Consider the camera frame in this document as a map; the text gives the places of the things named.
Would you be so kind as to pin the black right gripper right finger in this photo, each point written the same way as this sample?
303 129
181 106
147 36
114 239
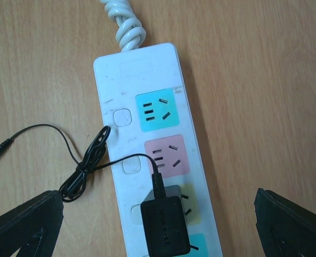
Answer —
284 228

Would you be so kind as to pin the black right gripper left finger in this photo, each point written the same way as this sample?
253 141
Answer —
32 228

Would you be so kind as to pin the white power strip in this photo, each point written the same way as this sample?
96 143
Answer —
144 101

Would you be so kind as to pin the black power adapter with cable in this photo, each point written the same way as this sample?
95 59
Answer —
163 217

